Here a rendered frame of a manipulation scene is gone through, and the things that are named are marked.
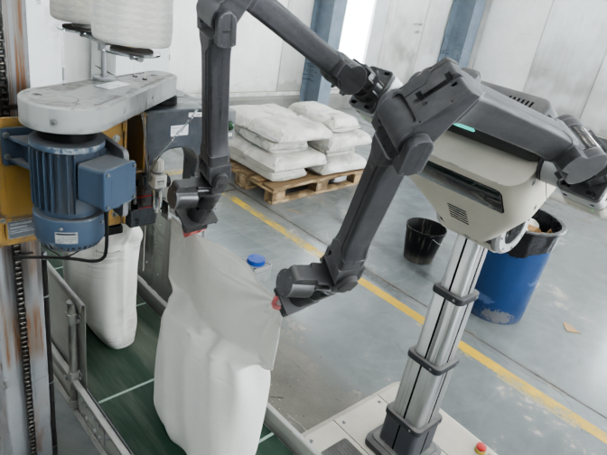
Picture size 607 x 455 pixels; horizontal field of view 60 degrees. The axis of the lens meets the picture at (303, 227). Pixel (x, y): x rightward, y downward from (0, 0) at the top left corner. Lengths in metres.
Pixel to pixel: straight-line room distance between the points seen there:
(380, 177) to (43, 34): 3.61
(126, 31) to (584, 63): 8.46
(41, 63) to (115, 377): 2.76
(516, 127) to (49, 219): 0.93
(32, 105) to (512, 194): 1.00
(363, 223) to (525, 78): 8.74
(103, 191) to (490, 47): 9.05
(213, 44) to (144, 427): 1.19
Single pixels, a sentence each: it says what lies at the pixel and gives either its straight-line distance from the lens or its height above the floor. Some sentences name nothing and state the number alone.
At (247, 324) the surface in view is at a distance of 1.33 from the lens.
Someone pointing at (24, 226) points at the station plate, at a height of 1.07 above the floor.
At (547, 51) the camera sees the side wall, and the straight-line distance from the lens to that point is 9.46.
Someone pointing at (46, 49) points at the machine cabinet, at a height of 0.97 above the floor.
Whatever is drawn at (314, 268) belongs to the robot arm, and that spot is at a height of 1.20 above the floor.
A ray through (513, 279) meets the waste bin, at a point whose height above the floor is 0.33.
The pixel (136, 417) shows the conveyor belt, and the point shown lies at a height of 0.38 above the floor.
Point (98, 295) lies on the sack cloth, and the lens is 1.99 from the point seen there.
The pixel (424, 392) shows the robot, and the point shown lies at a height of 0.59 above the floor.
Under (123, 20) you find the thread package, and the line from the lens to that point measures 1.17.
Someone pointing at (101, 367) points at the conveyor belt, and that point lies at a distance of 2.03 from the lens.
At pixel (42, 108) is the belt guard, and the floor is 1.41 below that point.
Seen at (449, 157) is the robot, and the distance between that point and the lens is 1.30.
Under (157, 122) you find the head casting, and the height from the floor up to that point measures 1.31.
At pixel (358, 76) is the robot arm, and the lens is 1.35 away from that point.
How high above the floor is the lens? 1.72
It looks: 25 degrees down
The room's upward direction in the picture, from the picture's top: 10 degrees clockwise
